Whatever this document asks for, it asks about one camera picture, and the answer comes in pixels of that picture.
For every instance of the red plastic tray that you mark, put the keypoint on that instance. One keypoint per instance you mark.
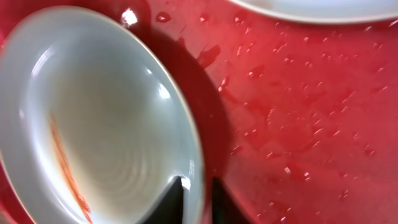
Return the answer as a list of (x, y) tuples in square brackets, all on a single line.
[(298, 122)]

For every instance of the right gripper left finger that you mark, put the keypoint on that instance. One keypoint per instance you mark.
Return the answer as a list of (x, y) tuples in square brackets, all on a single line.
[(170, 208)]

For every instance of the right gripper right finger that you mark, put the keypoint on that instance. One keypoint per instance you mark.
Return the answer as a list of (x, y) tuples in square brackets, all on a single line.
[(223, 208)]

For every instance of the white plate top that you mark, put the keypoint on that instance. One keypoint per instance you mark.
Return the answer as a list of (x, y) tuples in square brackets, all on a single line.
[(324, 11)]

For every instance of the white plate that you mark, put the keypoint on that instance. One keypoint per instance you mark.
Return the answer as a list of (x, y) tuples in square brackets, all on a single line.
[(94, 129), (324, 11)]

